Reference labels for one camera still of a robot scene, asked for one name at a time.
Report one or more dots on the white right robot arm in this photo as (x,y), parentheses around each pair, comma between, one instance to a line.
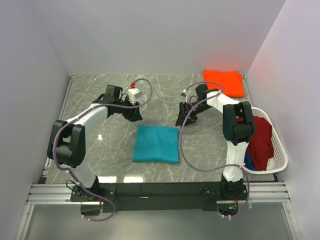
(238,128)

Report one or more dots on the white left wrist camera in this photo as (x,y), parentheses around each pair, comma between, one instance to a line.
(133,93)

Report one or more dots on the dark red shirt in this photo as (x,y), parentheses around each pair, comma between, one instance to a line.
(260,147)

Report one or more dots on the folded orange t shirt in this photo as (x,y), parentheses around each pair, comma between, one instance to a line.
(231,81)

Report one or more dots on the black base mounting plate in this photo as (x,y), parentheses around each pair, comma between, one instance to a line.
(161,196)

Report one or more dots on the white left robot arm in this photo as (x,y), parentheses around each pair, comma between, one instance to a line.
(67,143)

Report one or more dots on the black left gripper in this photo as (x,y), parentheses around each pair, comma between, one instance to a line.
(134,114)

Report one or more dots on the blue shirt in basket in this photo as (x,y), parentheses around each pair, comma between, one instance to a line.
(248,161)

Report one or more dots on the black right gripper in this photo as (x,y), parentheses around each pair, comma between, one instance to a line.
(183,107)

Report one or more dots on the white laundry basket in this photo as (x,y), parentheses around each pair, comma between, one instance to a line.
(280,160)

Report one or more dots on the teal polo shirt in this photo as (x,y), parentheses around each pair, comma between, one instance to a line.
(156,144)

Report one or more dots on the aluminium frame rail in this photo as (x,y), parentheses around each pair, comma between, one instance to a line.
(59,194)

